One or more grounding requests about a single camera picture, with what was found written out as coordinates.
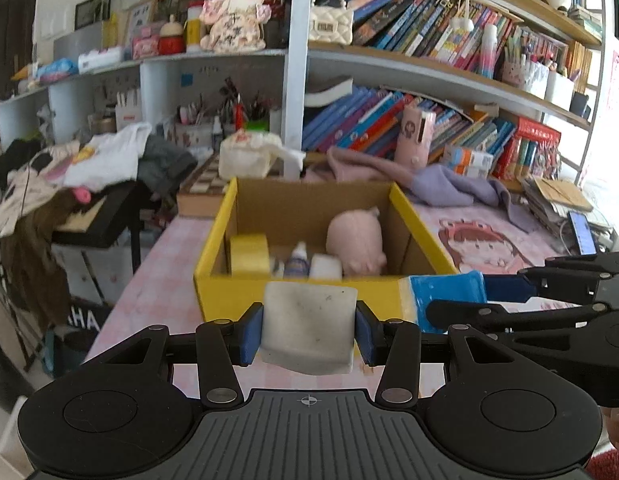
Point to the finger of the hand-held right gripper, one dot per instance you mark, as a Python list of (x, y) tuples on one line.
[(509, 287), (489, 320)]

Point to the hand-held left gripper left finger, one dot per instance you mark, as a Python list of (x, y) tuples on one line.
[(250, 335)]

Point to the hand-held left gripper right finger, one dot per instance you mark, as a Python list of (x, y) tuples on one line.
[(365, 335)]

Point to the yellow cardboard box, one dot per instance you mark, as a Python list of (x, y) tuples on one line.
[(224, 295)]

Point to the white rounded square block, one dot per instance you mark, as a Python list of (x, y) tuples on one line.
[(307, 325)]

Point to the yellow tape roll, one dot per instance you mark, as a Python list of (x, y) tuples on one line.
[(249, 257)]

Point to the white charger cube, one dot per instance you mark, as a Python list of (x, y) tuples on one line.
[(325, 267)]

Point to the pink plush pig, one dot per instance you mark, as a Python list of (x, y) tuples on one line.
[(354, 240)]

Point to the pink cylinder container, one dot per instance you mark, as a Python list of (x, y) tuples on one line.
[(414, 132)]

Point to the smartphone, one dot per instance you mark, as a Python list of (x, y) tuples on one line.
[(582, 232)]

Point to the brown envelope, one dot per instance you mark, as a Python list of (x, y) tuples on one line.
[(564, 192)]

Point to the purple cloth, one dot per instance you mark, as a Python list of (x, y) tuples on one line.
[(454, 185)]

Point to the pink printed table mat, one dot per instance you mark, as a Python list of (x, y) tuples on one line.
[(154, 260)]

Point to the colourful figure card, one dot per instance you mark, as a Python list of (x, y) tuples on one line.
[(547, 162)]

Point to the orange blue box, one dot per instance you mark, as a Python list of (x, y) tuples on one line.
[(467, 160)]

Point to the chessboard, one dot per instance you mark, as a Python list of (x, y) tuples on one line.
[(204, 187)]

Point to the red boxed book set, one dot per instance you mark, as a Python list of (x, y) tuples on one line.
[(534, 132)]

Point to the pink cloth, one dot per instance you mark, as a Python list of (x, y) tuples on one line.
[(359, 167)]

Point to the black bag white letters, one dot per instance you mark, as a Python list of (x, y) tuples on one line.
[(74, 325)]

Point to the black stand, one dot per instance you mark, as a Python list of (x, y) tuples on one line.
[(104, 215)]

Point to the grey cloth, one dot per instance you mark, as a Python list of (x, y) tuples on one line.
[(164, 165)]

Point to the small black holder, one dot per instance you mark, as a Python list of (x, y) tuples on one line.
[(579, 104)]

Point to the white pen box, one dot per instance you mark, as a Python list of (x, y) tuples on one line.
[(559, 90)]

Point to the green pen cup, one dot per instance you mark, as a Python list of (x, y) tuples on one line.
[(258, 125)]

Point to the patterned pen cup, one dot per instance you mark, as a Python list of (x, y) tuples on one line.
[(522, 72)]

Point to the row of blue children's books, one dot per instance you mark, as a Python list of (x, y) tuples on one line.
[(349, 120)]

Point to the pink gradient bottle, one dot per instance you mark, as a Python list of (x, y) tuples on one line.
[(488, 52)]

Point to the white metal bookshelf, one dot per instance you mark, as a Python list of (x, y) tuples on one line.
[(294, 85)]

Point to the cream printed cloth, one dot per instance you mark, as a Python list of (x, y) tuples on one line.
[(24, 195)]

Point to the white hanging pompom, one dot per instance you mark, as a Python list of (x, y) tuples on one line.
[(462, 24)]

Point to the white side shelf unit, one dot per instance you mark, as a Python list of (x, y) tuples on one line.
[(154, 80)]

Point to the row of slanted paperback books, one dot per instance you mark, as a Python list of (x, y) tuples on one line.
[(414, 20)]

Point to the dark cloth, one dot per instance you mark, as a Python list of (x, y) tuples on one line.
[(11, 160)]

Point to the white quilted handbag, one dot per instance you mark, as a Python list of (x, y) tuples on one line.
[(332, 25)]

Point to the floral dress doll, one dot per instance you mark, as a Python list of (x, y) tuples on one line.
[(234, 20)]

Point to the black photo frame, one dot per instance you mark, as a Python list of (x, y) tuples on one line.
[(91, 12)]

